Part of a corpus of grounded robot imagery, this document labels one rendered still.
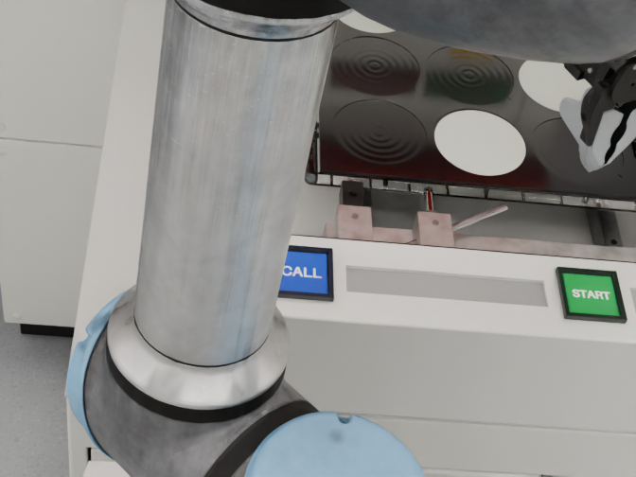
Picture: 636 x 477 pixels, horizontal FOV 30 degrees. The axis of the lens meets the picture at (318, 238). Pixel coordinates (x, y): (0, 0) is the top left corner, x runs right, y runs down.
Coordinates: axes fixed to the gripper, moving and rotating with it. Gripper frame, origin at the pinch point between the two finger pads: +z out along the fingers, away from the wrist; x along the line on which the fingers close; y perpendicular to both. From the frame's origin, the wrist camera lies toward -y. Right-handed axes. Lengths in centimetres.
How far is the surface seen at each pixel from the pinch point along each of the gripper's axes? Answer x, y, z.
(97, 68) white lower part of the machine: 22, 66, 35
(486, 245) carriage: 5.1, 5.0, 14.2
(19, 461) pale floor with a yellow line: 41, 53, 102
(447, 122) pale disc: 0.6, 20.2, 11.9
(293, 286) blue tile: 30.0, 2.1, 6.2
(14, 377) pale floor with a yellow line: 36, 69, 102
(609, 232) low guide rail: -11.0, 3.4, 16.9
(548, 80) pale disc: -14.4, 21.9, 11.6
